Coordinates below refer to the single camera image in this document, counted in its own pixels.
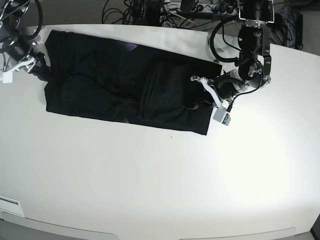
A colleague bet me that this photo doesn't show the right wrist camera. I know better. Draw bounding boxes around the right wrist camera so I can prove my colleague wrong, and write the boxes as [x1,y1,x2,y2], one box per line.
[0,71,13,84]

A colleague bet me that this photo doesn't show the white power strip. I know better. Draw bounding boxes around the white power strip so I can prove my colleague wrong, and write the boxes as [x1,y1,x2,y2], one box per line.
[194,1,237,15]

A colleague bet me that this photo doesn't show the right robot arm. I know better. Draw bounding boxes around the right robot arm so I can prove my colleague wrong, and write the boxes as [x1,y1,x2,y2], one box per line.
[0,0,50,78]

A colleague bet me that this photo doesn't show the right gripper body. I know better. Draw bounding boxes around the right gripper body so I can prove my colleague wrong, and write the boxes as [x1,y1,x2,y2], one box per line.
[9,53,45,75]

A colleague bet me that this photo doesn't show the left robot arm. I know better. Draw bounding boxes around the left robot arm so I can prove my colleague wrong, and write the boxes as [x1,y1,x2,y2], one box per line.
[208,0,275,112]

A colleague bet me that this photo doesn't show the black T-shirt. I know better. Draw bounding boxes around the black T-shirt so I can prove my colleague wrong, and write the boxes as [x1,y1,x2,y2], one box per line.
[44,30,222,135]

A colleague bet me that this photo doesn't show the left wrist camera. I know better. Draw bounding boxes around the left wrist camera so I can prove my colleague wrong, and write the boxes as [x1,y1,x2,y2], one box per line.
[213,107,231,126]

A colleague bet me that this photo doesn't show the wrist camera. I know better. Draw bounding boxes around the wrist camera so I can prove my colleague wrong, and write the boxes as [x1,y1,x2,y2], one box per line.
[0,71,13,84]
[213,107,231,126]

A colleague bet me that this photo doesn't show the white label plate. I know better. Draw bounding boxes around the white label plate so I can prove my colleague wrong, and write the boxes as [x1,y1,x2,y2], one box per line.
[0,195,25,218]

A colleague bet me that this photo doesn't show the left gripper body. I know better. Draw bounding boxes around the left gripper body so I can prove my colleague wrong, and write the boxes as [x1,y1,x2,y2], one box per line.
[202,77,234,109]

